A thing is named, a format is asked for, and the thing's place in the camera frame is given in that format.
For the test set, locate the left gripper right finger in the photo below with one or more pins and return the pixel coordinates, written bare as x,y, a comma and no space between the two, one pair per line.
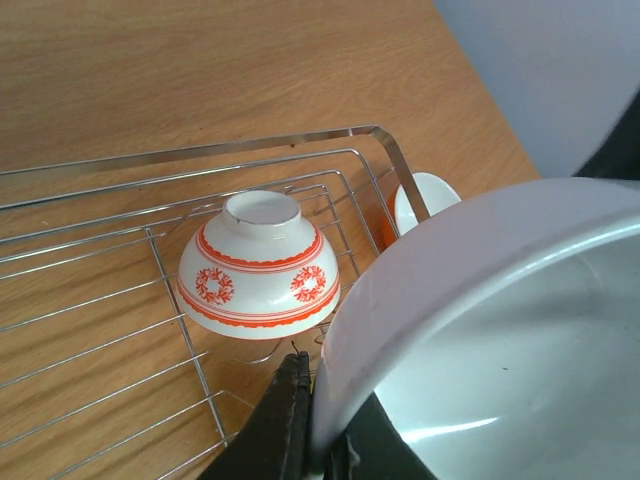
371,448

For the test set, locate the chrome wire dish rack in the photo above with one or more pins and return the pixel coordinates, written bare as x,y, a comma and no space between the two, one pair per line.
102,375

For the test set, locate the red floral pattern bowl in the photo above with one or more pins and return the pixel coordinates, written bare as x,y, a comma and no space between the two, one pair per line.
258,270

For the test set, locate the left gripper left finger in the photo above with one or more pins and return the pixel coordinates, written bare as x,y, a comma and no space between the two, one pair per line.
272,443

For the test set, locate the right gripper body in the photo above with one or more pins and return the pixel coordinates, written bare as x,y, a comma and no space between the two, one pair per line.
617,158

